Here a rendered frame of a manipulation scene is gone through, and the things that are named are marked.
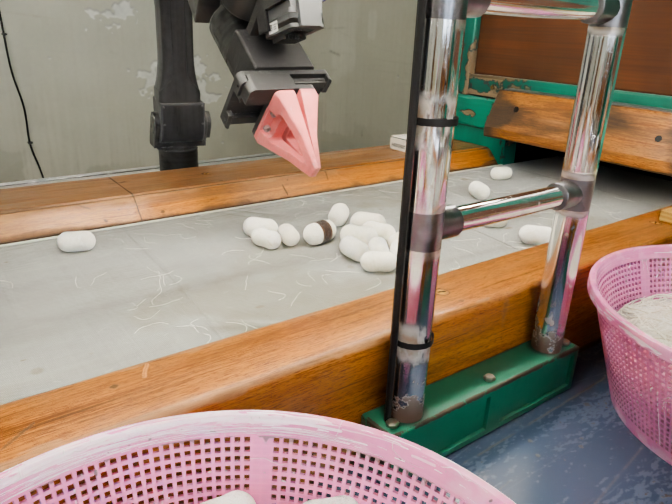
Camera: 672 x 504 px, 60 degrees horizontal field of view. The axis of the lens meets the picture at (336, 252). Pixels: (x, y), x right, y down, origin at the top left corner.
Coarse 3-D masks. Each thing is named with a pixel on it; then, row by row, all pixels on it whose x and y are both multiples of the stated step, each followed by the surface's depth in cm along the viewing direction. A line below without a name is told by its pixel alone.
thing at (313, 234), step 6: (330, 222) 58; (306, 228) 57; (312, 228) 57; (318, 228) 57; (306, 234) 57; (312, 234) 57; (318, 234) 57; (306, 240) 57; (312, 240) 57; (318, 240) 57
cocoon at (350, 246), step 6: (342, 240) 55; (348, 240) 54; (354, 240) 54; (360, 240) 54; (342, 246) 55; (348, 246) 54; (354, 246) 53; (360, 246) 53; (366, 246) 54; (342, 252) 55; (348, 252) 54; (354, 252) 53; (360, 252) 53; (354, 258) 54; (360, 258) 53
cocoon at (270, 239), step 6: (258, 228) 56; (264, 228) 56; (252, 234) 56; (258, 234) 56; (264, 234) 56; (270, 234) 55; (276, 234) 56; (252, 240) 57; (258, 240) 56; (264, 240) 55; (270, 240) 55; (276, 240) 55; (264, 246) 56; (270, 246) 55; (276, 246) 56
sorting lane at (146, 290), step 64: (384, 192) 77; (448, 192) 78; (512, 192) 79; (0, 256) 52; (64, 256) 53; (128, 256) 53; (192, 256) 54; (256, 256) 55; (320, 256) 55; (448, 256) 56; (0, 320) 42; (64, 320) 42; (128, 320) 42; (192, 320) 43; (256, 320) 43; (0, 384) 35; (64, 384) 35
